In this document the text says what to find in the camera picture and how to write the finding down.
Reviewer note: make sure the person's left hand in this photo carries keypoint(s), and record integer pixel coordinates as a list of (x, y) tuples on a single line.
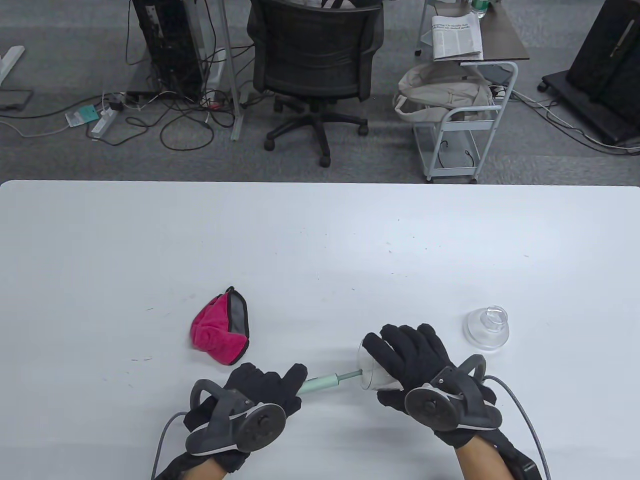
[(255, 387)]

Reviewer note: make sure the person's right hand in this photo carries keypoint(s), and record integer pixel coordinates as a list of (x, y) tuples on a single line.
[(415, 355)]

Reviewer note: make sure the clear plastic shaker cup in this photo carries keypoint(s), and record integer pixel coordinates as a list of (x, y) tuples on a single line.
[(370, 370)]

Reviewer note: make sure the pink and grey cloth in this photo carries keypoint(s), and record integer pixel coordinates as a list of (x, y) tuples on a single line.
[(215, 332)]

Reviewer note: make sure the clear plastic shaker lid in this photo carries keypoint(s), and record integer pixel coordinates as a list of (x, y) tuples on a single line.
[(486, 330)]

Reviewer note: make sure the person's left forearm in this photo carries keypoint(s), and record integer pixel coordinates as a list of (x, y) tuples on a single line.
[(207, 471)]

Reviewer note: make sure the person's right forearm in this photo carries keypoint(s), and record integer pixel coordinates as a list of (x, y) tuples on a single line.
[(482, 462)]

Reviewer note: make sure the grey left hand controller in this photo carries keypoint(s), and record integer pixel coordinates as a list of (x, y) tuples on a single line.
[(260, 425)]

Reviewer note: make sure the white metal cart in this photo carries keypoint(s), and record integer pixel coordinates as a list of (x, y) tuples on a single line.
[(452, 173)]

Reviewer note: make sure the beige backpack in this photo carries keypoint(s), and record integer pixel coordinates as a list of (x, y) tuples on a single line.
[(440, 92)]

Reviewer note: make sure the white power strip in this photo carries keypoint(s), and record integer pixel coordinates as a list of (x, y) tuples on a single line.
[(103, 122)]

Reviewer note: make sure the grey metal desk leg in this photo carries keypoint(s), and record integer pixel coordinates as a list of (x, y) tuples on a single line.
[(231, 75)]

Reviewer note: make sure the black power adapter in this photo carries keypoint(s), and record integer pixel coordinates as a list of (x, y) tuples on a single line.
[(116, 105)]

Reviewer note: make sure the white desk foot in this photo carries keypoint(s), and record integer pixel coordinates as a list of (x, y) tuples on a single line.
[(215, 70), (10, 60)]

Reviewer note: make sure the folded newspaper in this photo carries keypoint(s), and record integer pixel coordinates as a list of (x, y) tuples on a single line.
[(457, 37)]

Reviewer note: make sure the black mesh office chair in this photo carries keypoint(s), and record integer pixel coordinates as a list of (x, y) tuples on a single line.
[(315, 50)]

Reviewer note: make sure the brown side table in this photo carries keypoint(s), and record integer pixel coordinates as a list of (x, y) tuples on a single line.
[(505, 35)]

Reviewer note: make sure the black rolling cabinet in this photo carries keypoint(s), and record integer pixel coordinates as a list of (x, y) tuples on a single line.
[(600, 60)]

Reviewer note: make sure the green-capped plastic bottle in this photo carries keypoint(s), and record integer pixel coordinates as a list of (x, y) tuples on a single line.
[(478, 7)]

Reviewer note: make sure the black computer tower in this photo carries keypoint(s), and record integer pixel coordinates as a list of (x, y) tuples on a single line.
[(165, 45)]

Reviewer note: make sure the dark grey floor plate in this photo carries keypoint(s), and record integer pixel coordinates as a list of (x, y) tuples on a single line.
[(12, 99)]

